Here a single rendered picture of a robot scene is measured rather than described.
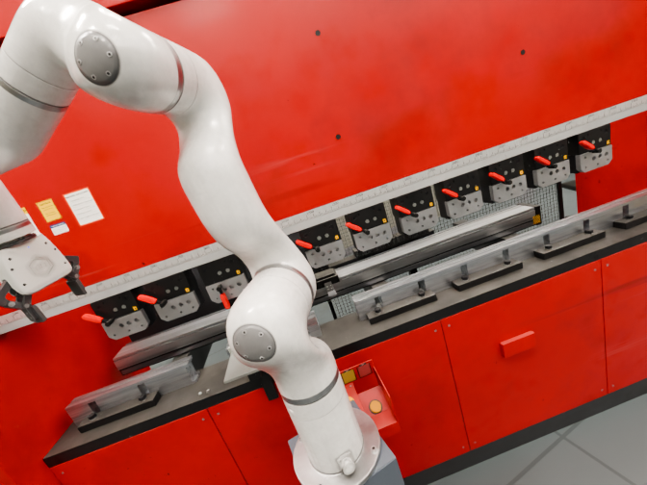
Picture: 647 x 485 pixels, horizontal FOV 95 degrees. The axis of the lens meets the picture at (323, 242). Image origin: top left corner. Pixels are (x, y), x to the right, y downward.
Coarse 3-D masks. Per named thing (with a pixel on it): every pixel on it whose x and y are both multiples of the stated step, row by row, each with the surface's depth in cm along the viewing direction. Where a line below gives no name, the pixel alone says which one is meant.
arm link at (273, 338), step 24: (264, 288) 45; (288, 288) 47; (240, 312) 42; (264, 312) 42; (288, 312) 43; (240, 336) 42; (264, 336) 41; (288, 336) 42; (240, 360) 44; (264, 360) 43; (288, 360) 44; (312, 360) 48; (288, 384) 51; (312, 384) 51
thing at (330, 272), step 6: (324, 270) 150; (330, 270) 148; (318, 276) 146; (324, 276) 144; (330, 276) 144; (336, 276) 144; (318, 282) 143; (324, 282) 144; (330, 282) 142; (336, 282) 144; (318, 288) 144; (330, 288) 136; (330, 294) 130; (336, 294) 130
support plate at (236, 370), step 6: (234, 360) 106; (228, 366) 104; (234, 366) 103; (240, 366) 102; (246, 366) 101; (228, 372) 100; (234, 372) 99; (240, 372) 98; (246, 372) 97; (252, 372) 97; (228, 378) 97; (234, 378) 97
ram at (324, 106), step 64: (192, 0) 91; (256, 0) 93; (320, 0) 96; (384, 0) 98; (448, 0) 101; (512, 0) 104; (576, 0) 108; (640, 0) 111; (256, 64) 97; (320, 64) 100; (384, 64) 103; (448, 64) 106; (512, 64) 110; (576, 64) 113; (640, 64) 117; (64, 128) 94; (128, 128) 96; (256, 128) 102; (320, 128) 105; (384, 128) 108; (448, 128) 112; (512, 128) 116; (576, 128) 120; (64, 192) 98; (128, 192) 101; (320, 192) 111; (128, 256) 106
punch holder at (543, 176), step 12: (552, 144) 120; (564, 144) 120; (528, 156) 123; (540, 156) 120; (552, 156) 121; (528, 168) 125; (540, 168) 122; (552, 168) 122; (564, 168) 123; (528, 180) 127; (540, 180) 122; (552, 180) 123
